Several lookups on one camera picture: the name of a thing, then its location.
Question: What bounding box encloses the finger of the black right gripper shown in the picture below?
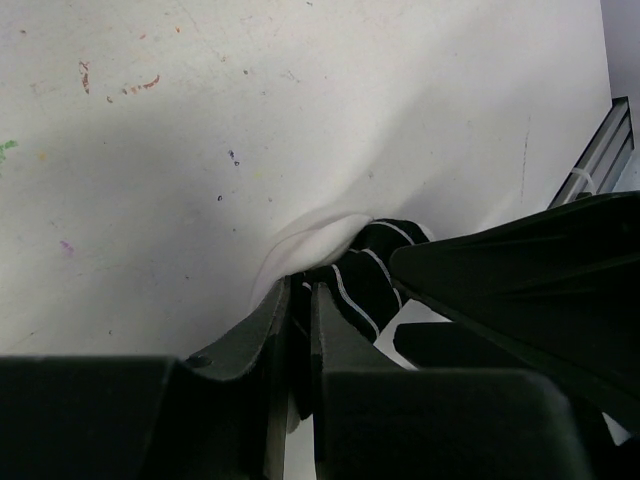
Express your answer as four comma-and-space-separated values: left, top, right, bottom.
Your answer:
391, 192, 639, 397
393, 322, 639, 440

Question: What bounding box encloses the black white striped sock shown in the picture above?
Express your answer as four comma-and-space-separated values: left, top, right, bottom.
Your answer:
251, 212, 435, 436

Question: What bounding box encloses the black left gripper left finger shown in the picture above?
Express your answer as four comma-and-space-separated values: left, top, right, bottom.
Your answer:
1, 279, 290, 479

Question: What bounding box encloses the aluminium front rail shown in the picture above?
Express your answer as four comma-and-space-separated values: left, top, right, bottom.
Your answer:
549, 97, 635, 209

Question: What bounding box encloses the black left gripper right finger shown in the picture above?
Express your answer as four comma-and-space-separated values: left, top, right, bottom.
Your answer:
311, 285, 594, 479

